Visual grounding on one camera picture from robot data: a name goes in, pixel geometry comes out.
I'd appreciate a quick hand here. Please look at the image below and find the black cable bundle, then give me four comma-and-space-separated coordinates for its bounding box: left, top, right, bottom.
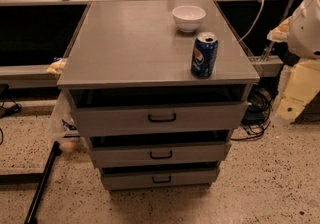
230, 87, 274, 142

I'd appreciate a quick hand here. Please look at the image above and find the grey metal rail frame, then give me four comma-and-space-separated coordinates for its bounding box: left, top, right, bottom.
0, 0, 311, 90

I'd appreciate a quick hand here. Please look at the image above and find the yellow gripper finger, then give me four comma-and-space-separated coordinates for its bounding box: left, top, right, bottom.
275, 60, 320, 122

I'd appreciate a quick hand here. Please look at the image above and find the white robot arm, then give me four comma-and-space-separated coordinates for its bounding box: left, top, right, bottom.
267, 0, 320, 125

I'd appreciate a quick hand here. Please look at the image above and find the blue Pepsi can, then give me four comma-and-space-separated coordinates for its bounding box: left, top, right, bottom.
191, 32, 218, 79

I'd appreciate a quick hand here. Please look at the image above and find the black cable at left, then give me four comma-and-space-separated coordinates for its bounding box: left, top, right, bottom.
0, 83, 22, 146

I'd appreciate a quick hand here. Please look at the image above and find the white power cable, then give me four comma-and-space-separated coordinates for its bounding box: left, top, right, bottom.
237, 0, 266, 43

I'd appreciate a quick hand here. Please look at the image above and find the grey drawer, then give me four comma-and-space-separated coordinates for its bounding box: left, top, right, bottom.
71, 102, 247, 137
102, 168, 219, 191
89, 142, 231, 168

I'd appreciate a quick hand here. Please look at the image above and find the grey drawer cabinet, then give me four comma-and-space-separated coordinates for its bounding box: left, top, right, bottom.
57, 0, 259, 179

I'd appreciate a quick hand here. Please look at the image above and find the clear plastic bag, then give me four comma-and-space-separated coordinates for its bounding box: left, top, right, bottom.
48, 91, 81, 153

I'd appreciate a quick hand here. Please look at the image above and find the white ceramic bowl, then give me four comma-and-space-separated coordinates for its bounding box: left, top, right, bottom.
172, 5, 206, 32

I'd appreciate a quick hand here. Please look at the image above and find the black metal floor frame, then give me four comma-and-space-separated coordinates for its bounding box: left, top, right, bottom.
0, 141, 62, 224

